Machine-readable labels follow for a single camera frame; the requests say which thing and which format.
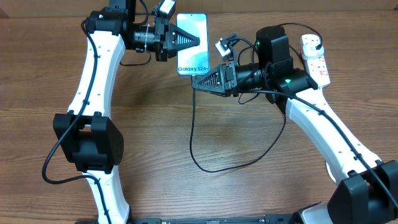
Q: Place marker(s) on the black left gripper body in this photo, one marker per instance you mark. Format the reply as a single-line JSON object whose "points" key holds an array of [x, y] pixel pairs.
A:
{"points": [[159, 38]]}

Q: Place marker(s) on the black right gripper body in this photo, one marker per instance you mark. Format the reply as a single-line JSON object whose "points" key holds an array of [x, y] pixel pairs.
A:
{"points": [[231, 78]]}

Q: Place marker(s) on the blue screen smartphone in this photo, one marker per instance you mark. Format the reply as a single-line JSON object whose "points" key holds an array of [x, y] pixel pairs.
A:
{"points": [[194, 60]]}

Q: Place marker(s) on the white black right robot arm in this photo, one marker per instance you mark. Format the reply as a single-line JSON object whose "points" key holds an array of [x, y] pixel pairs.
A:
{"points": [[366, 186]]}

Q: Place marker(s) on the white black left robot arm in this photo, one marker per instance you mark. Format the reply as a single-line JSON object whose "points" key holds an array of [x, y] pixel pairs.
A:
{"points": [[86, 134]]}

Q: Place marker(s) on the white charger plug adapter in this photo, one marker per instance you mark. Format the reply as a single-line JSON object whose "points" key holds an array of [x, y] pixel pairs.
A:
{"points": [[310, 51]]}

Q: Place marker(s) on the white power strip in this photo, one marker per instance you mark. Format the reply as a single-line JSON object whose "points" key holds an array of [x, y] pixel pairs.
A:
{"points": [[317, 67]]}

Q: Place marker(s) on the brown cardboard backdrop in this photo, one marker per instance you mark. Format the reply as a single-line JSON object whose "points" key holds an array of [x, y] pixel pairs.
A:
{"points": [[78, 8]]}

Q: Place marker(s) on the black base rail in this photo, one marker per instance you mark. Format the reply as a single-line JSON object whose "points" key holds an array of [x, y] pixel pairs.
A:
{"points": [[267, 219]]}

